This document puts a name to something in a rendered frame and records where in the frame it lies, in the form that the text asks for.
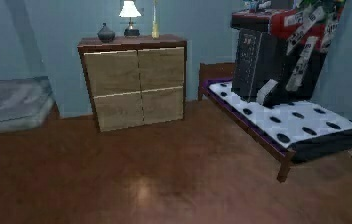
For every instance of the dirty green mattress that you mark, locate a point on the dirty green mattress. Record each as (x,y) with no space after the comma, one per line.
(15,103)

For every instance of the brown wooden chest of drawers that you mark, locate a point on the brown wooden chest of drawers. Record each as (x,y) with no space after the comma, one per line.
(134,83)

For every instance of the tall yellow bottle vase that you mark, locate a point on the tall yellow bottle vase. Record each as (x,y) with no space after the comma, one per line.
(155,30)

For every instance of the dark grey round vase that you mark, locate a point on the dark grey round vase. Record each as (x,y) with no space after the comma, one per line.
(106,34)

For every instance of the bed with spotted white cover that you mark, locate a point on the bed with spotted white cover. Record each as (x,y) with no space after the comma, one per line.
(284,123)

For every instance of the white shade table lamp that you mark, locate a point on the white shade table lamp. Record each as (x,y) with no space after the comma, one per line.
(130,13)

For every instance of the black red box with stickers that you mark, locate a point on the black red box with stickers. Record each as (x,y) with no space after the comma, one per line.
(277,56)

